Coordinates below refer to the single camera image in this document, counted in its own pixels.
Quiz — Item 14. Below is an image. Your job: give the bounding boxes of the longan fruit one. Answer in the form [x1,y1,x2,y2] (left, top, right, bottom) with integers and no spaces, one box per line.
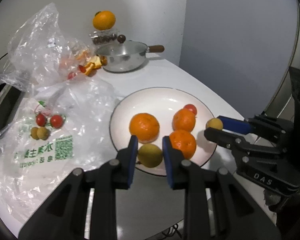
[205,118,223,131]

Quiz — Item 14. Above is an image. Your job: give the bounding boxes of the tangerine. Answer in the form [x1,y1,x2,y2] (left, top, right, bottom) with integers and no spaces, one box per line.
[172,108,196,132]
[129,113,160,144]
[169,129,197,160]

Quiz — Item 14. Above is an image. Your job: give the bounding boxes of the longan fruit two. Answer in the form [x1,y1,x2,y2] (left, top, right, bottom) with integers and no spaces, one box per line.
[138,144,163,168]

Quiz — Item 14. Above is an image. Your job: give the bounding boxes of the longan fruit three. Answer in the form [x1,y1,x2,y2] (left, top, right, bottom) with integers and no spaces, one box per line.
[37,127,50,140]

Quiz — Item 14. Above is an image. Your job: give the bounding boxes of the longan fruit four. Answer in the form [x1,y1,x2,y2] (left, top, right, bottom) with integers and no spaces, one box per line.
[31,127,39,140]

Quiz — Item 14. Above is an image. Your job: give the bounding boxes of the clear box of dark fruits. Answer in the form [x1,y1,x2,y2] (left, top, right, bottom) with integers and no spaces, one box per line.
[89,28,119,46]

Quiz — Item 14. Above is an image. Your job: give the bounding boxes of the small cherry tomato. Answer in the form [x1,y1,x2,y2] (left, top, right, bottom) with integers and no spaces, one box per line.
[184,104,197,115]

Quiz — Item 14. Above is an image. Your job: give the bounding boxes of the flat printed plastic bag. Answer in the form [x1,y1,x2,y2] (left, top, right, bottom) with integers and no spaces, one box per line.
[0,83,117,223]

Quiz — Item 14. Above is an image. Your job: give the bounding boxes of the orange peel pieces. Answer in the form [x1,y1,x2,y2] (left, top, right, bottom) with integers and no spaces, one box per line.
[75,50,107,76]

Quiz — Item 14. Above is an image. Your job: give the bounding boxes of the steel saucepan with lid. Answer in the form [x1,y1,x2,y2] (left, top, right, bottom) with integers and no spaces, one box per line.
[96,35,165,73]

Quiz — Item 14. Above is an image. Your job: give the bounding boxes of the crumpled clear plastic bag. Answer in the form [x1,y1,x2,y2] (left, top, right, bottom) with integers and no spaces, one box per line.
[0,3,110,95]

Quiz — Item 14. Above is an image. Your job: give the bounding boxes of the induction cooker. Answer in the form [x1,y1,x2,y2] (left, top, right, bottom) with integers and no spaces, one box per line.
[0,84,25,131]

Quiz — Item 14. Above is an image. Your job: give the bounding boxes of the large orange on box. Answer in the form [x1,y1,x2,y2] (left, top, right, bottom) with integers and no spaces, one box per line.
[93,11,116,31]

